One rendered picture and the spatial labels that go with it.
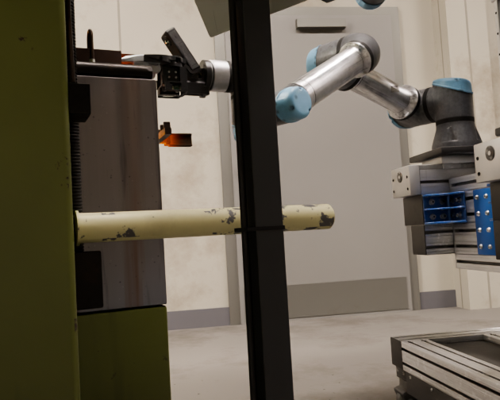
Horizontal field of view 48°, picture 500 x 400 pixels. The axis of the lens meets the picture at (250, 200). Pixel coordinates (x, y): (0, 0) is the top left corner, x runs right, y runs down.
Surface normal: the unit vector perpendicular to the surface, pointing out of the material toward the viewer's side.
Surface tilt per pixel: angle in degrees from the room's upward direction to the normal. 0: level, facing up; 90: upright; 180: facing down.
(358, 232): 90
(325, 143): 90
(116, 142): 90
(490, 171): 90
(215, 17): 120
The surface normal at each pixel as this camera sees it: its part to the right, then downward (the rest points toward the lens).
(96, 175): 0.40, -0.08
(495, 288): 0.15, -0.07
